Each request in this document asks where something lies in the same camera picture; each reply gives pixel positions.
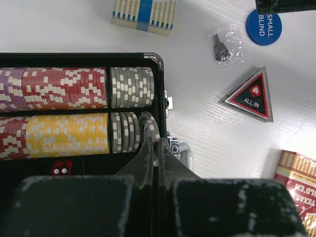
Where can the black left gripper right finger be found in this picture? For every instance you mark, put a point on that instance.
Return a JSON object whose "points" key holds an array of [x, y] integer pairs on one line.
{"points": [[170, 167]]}

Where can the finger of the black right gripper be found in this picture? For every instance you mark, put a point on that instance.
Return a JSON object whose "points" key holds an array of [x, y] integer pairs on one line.
{"points": [[284, 6]]}

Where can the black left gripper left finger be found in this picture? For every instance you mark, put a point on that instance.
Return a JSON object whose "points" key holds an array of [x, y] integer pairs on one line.
{"points": [[141, 167]]}

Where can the grey poker chip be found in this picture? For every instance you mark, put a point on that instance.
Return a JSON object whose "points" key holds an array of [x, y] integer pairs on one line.
{"points": [[148, 128]]}

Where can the blue card deck box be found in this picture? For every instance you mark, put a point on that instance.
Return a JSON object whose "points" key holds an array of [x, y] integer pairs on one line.
{"points": [[154, 16]]}

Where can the red card deck box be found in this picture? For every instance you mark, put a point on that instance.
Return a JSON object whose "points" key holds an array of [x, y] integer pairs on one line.
{"points": [[298, 173]]}

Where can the blue small blind button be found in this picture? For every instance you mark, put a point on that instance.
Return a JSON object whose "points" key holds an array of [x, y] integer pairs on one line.
{"points": [[263, 29]]}

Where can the grey chip stack lower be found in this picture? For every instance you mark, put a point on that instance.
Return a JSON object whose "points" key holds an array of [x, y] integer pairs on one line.
{"points": [[126, 132]]}

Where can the grey chip stack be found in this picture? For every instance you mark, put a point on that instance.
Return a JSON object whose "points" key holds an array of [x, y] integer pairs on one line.
{"points": [[126, 132], [131, 87]]}

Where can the keys in plastic bag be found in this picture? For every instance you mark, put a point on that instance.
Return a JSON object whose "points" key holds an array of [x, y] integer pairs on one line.
{"points": [[225, 44]]}

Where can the red dice row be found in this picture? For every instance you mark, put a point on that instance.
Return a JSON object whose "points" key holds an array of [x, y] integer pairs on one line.
{"points": [[62, 168]]}

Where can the grey chip stack upper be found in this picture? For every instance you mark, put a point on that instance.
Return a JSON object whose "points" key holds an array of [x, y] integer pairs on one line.
{"points": [[131, 87]]}

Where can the triangular all in button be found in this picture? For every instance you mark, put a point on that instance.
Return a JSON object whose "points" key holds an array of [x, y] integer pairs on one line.
{"points": [[251, 97]]}

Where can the yellow chip stack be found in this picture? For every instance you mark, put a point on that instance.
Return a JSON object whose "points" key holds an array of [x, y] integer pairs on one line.
{"points": [[52, 136]]}

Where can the red chip stack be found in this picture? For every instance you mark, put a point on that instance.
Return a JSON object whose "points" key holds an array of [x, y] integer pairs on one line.
{"points": [[13, 138], [65, 88]]}

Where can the purple chip stack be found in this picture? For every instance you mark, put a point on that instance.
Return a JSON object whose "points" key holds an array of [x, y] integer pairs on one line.
{"points": [[11, 94]]}

